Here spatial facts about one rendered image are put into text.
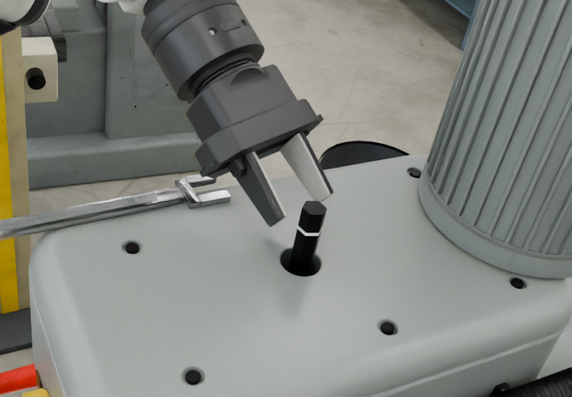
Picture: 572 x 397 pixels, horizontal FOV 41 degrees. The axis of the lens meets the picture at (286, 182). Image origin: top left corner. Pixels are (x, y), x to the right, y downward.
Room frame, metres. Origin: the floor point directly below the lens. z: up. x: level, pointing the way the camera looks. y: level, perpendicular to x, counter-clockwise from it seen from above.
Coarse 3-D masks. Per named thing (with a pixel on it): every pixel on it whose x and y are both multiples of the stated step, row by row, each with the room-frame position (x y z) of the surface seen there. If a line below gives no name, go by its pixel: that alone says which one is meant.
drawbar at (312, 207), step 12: (312, 204) 0.51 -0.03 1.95; (300, 216) 0.50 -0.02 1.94; (312, 216) 0.50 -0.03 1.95; (324, 216) 0.51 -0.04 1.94; (312, 228) 0.50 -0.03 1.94; (300, 240) 0.50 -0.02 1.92; (312, 240) 0.50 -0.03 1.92; (300, 252) 0.50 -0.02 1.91; (312, 252) 0.50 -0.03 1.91; (300, 264) 0.50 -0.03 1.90
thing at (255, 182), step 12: (252, 156) 0.52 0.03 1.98; (228, 168) 0.52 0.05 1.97; (240, 168) 0.51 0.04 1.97; (252, 168) 0.51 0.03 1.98; (240, 180) 0.52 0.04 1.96; (252, 180) 0.51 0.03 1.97; (264, 180) 0.51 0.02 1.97; (252, 192) 0.51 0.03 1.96; (264, 192) 0.50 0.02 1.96; (264, 204) 0.50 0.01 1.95; (276, 204) 0.50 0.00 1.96; (264, 216) 0.50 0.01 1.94; (276, 216) 0.49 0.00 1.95
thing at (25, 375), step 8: (16, 368) 0.47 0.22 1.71; (24, 368) 0.47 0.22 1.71; (32, 368) 0.47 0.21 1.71; (0, 376) 0.46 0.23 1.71; (8, 376) 0.46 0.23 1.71; (16, 376) 0.46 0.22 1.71; (24, 376) 0.46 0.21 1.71; (32, 376) 0.47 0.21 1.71; (0, 384) 0.45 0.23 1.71; (8, 384) 0.45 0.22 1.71; (16, 384) 0.45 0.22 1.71; (24, 384) 0.46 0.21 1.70; (32, 384) 0.46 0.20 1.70; (0, 392) 0.45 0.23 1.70; (8, 392) 0.45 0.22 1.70
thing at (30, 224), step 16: (192, 176) 0.59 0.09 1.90; (160, 192) 0.56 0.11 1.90; (176, 192) 0.56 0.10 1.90; (192, 192) 0.56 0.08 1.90; (224, 192) 0.57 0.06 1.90; (64, 208) 0.51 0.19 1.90; (80, 208) 0.51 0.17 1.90; (96, 208) 0.51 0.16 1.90; (112, 208) 0.52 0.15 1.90; (128, 208) 0.52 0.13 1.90; (144, 208) 0.53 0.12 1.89; (192, 208) 0.55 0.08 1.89; (0, 224) 0.47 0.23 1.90; (16, 224) 0.47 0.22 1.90; (32, 224) 0.48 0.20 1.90; (48, 224) 0.48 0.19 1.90; (64, 224) 0.49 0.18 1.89
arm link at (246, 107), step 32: (192, 32) 0.58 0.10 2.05; (224, 32) 0.58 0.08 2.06; (160, 64) 0.58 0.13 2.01; (192, 64) 0.56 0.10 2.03; (224, 64) 0.57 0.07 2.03; (256, 64) 0.59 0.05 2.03; (192, 96) 0.59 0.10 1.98; (224, 96) 0.54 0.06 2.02; (256, 96) 0.56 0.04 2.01; (288, 96) 0.58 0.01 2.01; (224, 128) 0.52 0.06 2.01; (256, 128) 0.53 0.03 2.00; (288, 128) 0.55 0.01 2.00; (224, 160) 0.50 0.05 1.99
